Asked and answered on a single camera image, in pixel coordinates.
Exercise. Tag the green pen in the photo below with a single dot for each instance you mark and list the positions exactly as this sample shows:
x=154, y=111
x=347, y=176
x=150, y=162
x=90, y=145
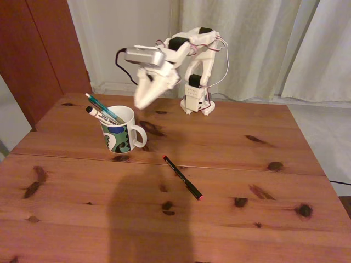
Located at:
x=104, y=108

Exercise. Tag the white marker black cap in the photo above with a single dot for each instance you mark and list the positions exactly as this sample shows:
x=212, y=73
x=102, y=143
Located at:
x=102, y=117

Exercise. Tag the black pen red end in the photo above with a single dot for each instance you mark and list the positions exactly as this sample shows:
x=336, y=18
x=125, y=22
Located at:
x=183, y=178

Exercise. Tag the white mug green blue pattern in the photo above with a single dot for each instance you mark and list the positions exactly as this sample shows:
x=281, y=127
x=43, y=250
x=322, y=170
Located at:
x=118, y=137

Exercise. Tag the white door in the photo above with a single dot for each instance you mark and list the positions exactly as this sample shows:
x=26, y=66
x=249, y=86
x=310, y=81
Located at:
x=109, y=33

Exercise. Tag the white fabric curtain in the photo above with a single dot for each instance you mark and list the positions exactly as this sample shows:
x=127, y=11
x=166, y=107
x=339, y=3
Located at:
x=326, y=60
x=260, y=46

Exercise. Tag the brown wooden cabinet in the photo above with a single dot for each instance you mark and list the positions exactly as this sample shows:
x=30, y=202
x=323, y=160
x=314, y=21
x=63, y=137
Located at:
x=35, y=60

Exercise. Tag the silver gripper camera box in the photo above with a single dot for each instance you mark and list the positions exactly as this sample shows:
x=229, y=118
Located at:
x=144, y=56

